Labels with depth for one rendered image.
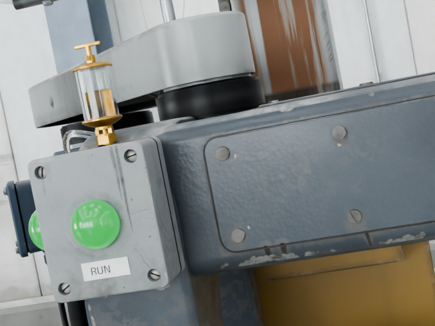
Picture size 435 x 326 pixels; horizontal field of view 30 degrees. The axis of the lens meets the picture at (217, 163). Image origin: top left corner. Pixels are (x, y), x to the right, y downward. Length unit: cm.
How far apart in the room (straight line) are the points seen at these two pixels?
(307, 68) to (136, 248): 56
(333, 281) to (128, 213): 38
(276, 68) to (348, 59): 468
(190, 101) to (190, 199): 13
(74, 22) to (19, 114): 99
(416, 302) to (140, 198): 41
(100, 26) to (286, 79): 499
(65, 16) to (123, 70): 490
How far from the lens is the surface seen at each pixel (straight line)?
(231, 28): 65
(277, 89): 101
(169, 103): 65
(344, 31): 570
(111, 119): 57
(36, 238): 52
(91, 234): 48
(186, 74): 64
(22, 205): 100
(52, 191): 50
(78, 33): 559
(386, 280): 83
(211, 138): 53
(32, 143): 622
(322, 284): 83
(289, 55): 101
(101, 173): 49
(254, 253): 53
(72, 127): 102
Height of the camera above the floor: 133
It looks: 3 degrees down
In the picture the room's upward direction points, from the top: 11 degrees counter-clockwise
